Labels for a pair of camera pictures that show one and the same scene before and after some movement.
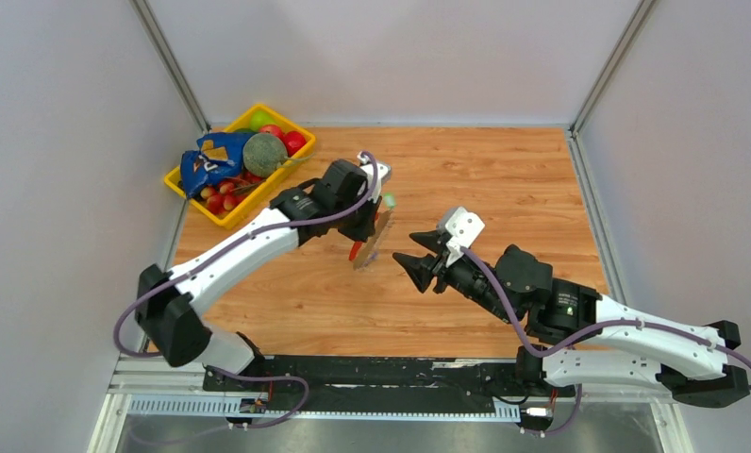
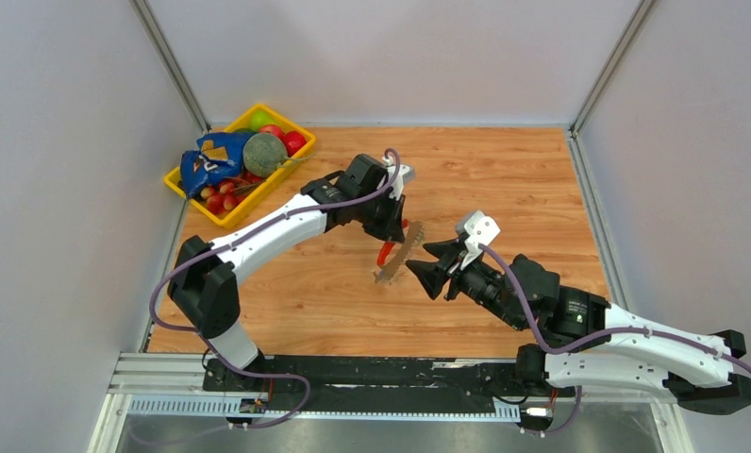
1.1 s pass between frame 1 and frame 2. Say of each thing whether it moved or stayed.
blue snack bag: stayed
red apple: stayed
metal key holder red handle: moved
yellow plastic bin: stayed
